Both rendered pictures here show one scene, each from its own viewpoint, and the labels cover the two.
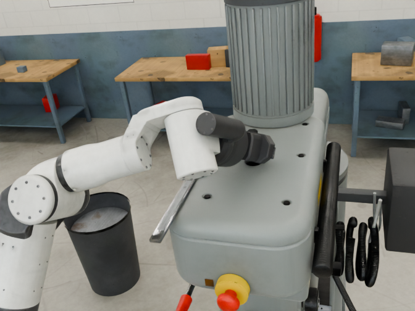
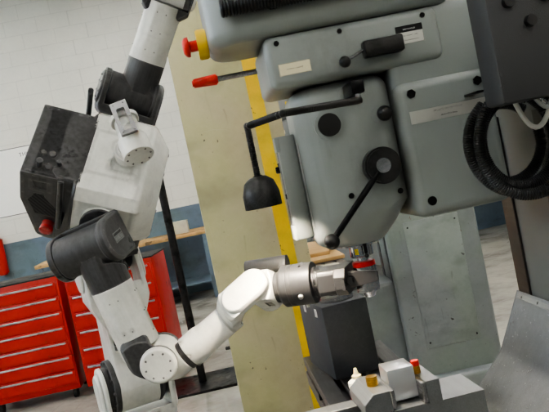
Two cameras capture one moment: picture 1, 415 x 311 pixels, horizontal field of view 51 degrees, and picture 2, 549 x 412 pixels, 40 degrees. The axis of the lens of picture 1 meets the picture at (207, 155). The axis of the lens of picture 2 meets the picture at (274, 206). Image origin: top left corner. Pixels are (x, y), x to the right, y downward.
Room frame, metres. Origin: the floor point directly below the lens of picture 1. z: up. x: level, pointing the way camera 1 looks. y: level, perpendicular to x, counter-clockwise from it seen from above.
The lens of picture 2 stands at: (0.00, -1.43, 1.50)
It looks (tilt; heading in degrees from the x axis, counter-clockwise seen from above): 3 degrees down; 66
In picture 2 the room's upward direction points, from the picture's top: 12 degrees counter-clockwise
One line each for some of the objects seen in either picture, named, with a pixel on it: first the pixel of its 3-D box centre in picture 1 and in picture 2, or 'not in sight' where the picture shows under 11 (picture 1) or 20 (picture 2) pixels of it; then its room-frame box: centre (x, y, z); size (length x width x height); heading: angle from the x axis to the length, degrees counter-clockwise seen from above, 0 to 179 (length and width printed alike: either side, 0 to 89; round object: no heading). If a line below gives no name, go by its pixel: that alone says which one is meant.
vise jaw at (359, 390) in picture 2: not in sight; (372, 394); (0.69, -0.18, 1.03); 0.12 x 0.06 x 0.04; 73
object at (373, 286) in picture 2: not in sight; (366, 277); (0.78, -0.09, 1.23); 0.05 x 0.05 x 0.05
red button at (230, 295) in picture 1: (228, 300); (190, 47); (0.54, -0.01, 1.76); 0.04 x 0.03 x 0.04; 70
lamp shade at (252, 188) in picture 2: not in sight; (261, 191); (0.59, -0.10, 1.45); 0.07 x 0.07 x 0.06
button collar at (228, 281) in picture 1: (232, 289); (202, 44); (0.56, -0.01, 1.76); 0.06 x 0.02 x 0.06; 70
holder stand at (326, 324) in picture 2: not in sight; (336, 329); (0.90, 0.33, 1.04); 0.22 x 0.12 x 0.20; 79
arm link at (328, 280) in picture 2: not in sight; (323, 281); (0.71, -0.03, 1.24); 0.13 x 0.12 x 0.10; 48
